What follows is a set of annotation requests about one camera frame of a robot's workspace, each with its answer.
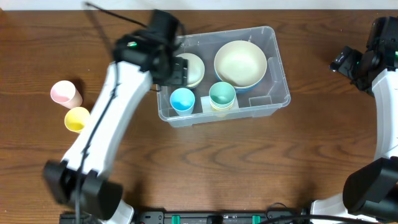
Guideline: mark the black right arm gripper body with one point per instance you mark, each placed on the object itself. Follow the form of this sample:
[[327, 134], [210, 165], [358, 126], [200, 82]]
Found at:
[[356, 67]]

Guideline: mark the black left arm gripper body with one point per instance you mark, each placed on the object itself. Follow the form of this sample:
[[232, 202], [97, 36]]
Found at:
[[176, 74]]

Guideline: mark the white small bowl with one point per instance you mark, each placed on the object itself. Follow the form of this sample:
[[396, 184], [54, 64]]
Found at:
[[196, 68]]

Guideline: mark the grey small bowl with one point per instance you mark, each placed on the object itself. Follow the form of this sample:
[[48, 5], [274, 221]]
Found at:
[[192, 86]]

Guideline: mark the blue plastic cup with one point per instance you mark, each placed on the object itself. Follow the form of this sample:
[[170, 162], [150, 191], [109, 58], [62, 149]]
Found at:
[[182, 101]]

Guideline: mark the green plastic cup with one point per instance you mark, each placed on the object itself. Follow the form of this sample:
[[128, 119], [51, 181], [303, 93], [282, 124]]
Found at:
[[222, 94]]

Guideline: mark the cream plastic cup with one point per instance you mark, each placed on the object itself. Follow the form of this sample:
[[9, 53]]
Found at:
[[222, 106]]

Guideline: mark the clear plastic storage bin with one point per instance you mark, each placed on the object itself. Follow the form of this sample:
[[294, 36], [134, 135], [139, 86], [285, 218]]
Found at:
[[269, 96]]

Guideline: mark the beige bowl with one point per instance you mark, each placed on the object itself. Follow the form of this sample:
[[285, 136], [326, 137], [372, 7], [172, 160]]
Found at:
[[240, 63]]

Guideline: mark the yellow plastic cup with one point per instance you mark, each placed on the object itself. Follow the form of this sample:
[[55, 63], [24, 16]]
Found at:
[[221, 112], [76, 118]]

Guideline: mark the dark blue bowl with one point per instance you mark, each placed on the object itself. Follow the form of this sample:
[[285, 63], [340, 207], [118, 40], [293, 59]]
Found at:
[[239, 89]]

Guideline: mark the pink plastic cup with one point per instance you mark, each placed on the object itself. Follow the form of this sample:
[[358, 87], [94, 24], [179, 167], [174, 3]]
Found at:
[[66, 94]]

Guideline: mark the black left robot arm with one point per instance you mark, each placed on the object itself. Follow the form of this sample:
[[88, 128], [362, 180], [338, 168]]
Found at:
[[141, 59]]

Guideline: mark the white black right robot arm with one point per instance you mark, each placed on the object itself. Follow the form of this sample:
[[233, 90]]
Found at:
[[370, 193]]

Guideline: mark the yellow plastic cup front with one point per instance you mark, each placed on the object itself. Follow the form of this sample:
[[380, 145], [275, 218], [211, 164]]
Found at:
[[76, 118]]

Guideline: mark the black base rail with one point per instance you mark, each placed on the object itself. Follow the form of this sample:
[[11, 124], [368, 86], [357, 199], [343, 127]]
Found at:
[[161, 217]]

